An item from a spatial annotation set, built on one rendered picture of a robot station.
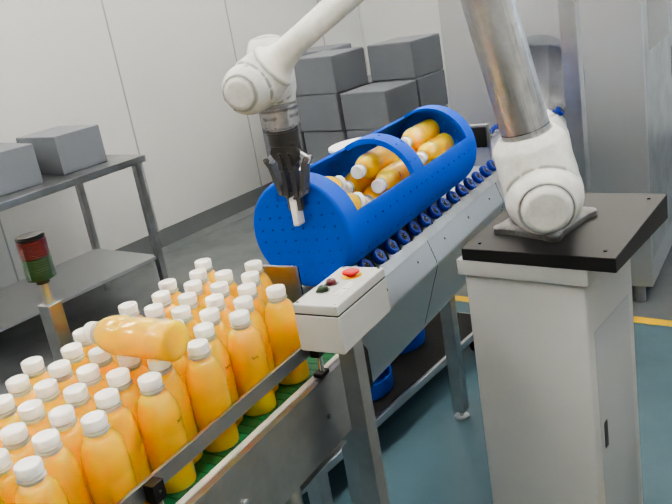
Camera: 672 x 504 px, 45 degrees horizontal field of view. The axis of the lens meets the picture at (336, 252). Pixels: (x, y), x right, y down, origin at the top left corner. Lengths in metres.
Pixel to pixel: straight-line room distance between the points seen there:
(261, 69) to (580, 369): 0.97
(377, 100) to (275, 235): 3.54
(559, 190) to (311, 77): 4.31
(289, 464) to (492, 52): 0.89
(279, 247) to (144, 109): 4.06
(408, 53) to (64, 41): 2.30
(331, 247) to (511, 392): 0.56
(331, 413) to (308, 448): 0.10
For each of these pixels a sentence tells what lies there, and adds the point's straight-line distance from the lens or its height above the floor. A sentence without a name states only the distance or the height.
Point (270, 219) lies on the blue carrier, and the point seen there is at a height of 1.13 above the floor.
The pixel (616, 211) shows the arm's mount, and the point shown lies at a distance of 2.01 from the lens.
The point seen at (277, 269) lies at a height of 1.04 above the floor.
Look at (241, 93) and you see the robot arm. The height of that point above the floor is 1.48.
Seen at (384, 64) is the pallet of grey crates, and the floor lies 1.05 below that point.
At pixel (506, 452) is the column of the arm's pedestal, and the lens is 2.16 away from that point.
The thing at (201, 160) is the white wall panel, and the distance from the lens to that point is 6.37.
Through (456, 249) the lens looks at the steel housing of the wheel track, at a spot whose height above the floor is 0.82.
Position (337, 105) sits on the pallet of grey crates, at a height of 0.85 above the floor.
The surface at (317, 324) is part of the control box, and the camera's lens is 1.54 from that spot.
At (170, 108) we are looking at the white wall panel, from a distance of 6.18.
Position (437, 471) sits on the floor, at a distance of 2.95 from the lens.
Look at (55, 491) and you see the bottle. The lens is 1.25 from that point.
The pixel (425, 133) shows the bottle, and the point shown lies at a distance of 2.59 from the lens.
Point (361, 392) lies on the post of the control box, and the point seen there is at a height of 0.87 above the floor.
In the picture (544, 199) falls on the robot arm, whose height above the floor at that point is 1.20.
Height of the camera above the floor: 1.67
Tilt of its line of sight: 18 degrees down
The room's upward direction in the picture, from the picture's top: 10 degrees counter-clockwise
